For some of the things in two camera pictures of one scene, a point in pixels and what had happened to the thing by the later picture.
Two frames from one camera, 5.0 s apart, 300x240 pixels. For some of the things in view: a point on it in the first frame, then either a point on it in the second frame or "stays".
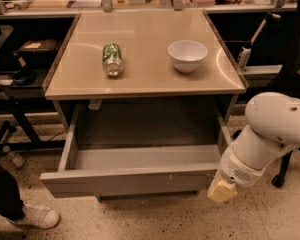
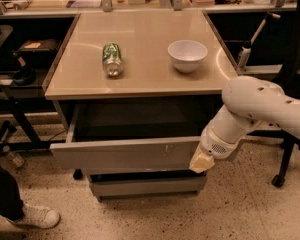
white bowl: [186, 55] stays
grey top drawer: [107, 170] -> [134, 134]
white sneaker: [38, 217] stays
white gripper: [236, 169] -> [214, 145]
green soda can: [112, 59] stays
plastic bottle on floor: [15, 159] stays
